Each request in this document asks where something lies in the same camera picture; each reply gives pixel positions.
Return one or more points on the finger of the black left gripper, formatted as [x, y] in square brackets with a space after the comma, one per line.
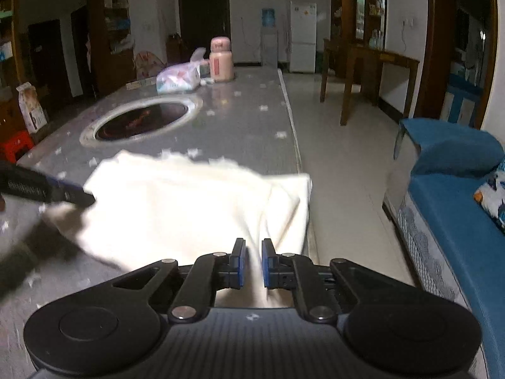
[29, 184]

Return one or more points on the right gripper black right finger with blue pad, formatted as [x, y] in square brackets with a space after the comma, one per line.
[300, 276]

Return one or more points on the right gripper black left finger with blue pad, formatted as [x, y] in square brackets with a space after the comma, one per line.
[201, 281]

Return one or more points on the cream white garment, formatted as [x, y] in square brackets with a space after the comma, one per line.
[152, 208]

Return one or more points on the red plastic stool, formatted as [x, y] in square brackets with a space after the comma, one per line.
[16, 146]

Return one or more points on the white paper bag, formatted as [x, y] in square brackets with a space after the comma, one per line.
[31, 109]

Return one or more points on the round black induction cooktop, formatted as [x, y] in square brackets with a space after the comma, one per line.
[141, 119]

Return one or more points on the dark wooden shelf cabinet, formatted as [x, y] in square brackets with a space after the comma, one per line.
[71, 51]

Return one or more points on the blue sofa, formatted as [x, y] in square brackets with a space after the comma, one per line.
[455, 248]

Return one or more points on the pink floral chair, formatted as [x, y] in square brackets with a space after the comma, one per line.
[147, 65]

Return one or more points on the pink thermos bottle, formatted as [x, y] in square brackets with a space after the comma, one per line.
[221, 60]

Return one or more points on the patterned blue cushion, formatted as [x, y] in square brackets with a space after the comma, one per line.
[491, 196]

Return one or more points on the dark wooden side table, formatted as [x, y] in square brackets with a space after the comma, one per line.
[372, 61]

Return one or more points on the water dispenser blue bottle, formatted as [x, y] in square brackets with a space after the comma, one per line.
[269, 39]

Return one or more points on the white refrigerator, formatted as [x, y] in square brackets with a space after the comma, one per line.
[302, 37]

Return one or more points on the wooden display cabinet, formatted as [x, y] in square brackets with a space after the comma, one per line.
[359, 22]

